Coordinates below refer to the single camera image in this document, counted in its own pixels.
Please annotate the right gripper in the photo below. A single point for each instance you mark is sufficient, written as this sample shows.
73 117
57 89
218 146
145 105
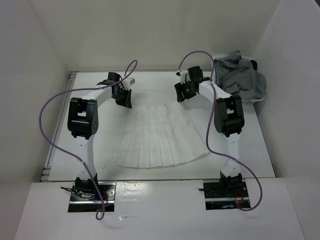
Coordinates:
180 88

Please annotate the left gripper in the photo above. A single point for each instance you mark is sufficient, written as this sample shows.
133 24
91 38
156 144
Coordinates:
127 102

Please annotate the white pleated skirt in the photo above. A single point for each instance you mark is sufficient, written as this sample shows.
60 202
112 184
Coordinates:
159 136

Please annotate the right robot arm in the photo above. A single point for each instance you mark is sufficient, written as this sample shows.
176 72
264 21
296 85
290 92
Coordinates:
227 117

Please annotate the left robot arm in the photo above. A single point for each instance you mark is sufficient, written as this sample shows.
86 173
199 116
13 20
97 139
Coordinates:
83 123

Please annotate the grey skirt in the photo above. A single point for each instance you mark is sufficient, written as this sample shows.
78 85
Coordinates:
240 75

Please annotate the white laundry basket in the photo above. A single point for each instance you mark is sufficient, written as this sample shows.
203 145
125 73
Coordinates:
252 100

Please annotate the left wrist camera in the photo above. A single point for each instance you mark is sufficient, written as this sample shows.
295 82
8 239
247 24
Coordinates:
127 83

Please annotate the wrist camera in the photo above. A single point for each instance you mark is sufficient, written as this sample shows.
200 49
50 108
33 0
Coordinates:
183 75
127 83

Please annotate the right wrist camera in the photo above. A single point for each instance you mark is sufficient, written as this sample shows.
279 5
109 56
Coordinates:
183 75

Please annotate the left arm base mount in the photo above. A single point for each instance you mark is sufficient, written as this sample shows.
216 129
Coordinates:
83 202

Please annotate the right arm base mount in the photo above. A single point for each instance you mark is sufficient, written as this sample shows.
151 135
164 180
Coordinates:
215 199

